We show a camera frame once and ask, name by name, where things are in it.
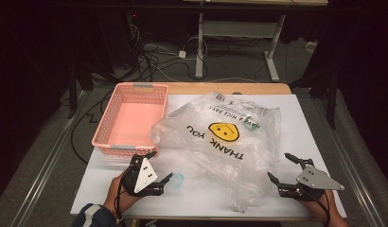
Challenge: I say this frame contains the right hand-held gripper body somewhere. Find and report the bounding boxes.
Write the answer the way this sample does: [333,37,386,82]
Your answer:
[276,158,345,202]

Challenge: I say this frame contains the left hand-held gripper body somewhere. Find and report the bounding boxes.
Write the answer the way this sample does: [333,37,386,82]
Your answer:
[120,153,167,199]

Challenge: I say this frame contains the pink perforated plastic basket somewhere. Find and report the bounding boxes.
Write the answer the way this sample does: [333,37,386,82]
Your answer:
[91,82,169,158]

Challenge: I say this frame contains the clear smiley plastic bag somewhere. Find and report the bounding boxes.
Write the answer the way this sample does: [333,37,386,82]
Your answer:
[150,91,282,214]

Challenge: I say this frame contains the person's right hand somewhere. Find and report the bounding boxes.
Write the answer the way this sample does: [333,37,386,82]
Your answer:
[303,188,349,227]

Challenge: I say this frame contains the person's left hand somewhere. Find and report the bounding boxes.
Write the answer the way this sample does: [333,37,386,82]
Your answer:
[103,171,143,219]

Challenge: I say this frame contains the white table mat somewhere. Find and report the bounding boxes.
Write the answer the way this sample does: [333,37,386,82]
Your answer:
[70,94,347,219]

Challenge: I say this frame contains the black stand leg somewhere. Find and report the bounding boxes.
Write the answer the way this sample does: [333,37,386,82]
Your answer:
[66,60,80,120]
[326,70,339,131]

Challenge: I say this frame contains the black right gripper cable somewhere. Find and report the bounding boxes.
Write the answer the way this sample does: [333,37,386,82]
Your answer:
[309,188,332,227]

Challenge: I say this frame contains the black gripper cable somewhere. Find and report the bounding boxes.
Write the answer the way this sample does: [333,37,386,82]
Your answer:
[114,164,129,227]
[309,188,332,227]

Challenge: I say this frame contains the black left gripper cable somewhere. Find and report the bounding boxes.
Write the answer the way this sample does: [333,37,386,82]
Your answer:
[114,164,129,227]

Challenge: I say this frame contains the metal floor rail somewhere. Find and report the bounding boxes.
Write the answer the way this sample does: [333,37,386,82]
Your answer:
[9,90,91,227]
[319,124,387,227]

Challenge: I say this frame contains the black floor cable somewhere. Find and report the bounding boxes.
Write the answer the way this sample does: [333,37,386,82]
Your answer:
[69,89,115,166]

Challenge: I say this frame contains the tangle of floor cables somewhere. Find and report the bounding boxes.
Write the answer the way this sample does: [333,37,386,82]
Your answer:
[127,12,212,83]

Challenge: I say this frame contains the white metal desk frame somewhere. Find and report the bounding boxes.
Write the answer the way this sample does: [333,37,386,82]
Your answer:
[194,12,287,83]

